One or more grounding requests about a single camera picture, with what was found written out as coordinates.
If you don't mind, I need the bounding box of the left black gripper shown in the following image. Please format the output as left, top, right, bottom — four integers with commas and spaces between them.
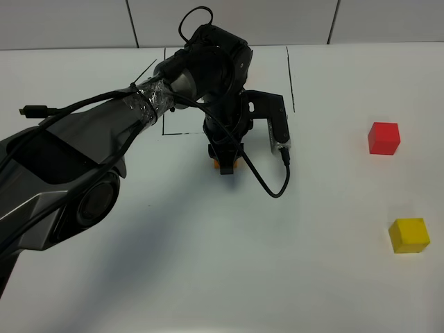
203, 92, 253, 175

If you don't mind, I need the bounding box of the orange cube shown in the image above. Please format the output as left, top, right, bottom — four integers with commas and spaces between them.
213, 159, 238, 169

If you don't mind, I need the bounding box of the red cube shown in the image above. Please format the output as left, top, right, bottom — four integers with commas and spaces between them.
368, 122, 401, 155

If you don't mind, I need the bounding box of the yellow cube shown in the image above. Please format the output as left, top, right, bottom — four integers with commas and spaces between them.
388, 218, 430, 254

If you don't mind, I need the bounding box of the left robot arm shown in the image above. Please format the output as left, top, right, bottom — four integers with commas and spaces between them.
1, 24, 252, 287

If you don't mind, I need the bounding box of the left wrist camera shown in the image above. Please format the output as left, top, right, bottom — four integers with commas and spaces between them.
238, 90, 291, 154

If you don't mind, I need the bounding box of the black camera cable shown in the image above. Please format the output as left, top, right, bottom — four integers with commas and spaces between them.
0, 6, 291, 257

